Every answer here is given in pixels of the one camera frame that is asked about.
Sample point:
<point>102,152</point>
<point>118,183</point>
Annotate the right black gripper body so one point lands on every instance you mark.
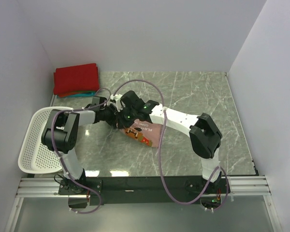
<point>127,117</point>

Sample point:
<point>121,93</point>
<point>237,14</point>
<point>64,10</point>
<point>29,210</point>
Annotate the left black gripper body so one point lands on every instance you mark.
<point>108,115</point>

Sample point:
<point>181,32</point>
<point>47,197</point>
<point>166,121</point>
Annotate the pink t-shirt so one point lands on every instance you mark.
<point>143,132</point>

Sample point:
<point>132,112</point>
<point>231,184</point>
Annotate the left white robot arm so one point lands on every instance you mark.
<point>61,130</point>

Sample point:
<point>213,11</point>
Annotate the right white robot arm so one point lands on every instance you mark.
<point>204,134</point>

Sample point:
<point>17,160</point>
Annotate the folded teal t-shirt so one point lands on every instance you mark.
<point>77,95</point>

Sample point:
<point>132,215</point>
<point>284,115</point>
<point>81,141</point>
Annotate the folded red t-shirt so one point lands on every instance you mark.
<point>79,78</point>

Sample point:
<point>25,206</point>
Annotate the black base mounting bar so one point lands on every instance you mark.
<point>135,189</point>

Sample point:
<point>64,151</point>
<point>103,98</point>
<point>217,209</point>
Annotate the white perforated laundry basket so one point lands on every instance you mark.
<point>34,157</point>

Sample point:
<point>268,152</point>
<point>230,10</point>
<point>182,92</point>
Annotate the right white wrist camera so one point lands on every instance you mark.
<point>116,99</point>

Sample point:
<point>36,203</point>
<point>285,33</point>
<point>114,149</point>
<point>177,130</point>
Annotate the aluminium frame rail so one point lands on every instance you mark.
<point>239,186</point>

